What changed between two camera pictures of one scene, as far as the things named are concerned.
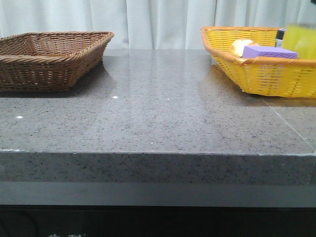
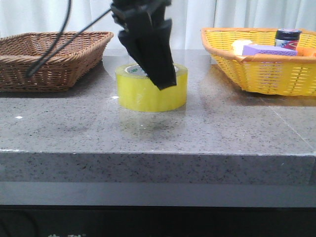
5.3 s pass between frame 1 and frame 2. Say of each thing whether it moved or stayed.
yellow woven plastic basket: stayed
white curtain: stayed
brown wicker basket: stayed
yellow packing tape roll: moved
